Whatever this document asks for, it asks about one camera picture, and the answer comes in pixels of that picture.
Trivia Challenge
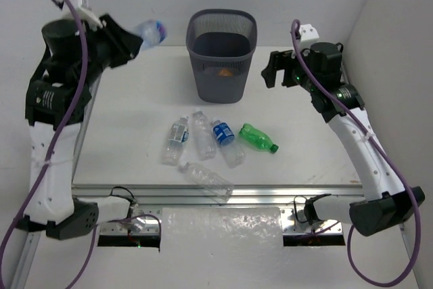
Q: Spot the aluminium front rail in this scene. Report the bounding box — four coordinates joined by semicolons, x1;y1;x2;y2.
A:
72;185;363;236

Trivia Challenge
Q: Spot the small blue cap bottle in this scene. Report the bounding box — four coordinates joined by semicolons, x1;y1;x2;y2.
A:
133;20;167;51

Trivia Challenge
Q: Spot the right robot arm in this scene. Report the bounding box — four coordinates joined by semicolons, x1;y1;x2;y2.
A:
261;42;413;236

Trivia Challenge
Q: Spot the clear bottle near table edge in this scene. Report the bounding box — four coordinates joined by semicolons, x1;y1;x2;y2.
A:
178;161;234;202

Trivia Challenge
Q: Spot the clear crinkled water bottle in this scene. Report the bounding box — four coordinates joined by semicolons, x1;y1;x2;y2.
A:
192;109;217;160

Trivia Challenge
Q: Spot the orange juice bottle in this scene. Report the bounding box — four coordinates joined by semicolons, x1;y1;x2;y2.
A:
217;68;234;77

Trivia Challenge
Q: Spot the grey mesh waste bin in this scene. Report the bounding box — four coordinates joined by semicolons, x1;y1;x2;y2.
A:
185;9;258;104

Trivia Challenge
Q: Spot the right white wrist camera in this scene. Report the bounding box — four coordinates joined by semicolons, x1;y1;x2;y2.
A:
298;24;319;47

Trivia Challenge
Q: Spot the white label water bottle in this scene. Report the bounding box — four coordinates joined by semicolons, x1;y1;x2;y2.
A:
162;115;189;166

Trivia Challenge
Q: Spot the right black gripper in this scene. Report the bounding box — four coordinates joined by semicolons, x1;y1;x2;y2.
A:
262;48;319;93

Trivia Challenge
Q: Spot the blue label water bottle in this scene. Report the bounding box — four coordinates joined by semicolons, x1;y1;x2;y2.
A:
210;116;247;169

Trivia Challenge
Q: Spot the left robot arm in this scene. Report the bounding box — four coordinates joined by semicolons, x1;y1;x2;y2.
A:
17;14;143;240

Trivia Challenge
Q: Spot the green plastic bottle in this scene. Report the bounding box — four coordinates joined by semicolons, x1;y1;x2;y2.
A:
239;123;279;154

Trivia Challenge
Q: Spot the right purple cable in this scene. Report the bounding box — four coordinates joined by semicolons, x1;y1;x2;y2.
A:
291;19;422;286

